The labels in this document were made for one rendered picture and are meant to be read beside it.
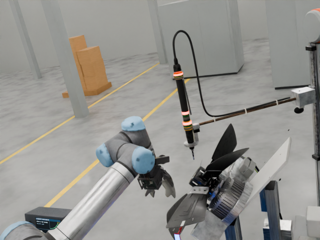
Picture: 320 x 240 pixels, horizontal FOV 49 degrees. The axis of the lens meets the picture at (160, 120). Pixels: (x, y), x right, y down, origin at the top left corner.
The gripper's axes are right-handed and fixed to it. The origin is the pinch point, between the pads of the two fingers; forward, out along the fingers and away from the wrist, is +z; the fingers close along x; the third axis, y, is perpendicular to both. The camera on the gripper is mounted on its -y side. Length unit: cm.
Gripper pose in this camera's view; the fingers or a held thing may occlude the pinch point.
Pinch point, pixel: (164, 194)
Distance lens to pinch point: 138.6
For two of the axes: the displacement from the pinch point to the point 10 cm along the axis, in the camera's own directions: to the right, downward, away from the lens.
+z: 3.0, 8.5, 4.3
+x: 8.8, -0.8, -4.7
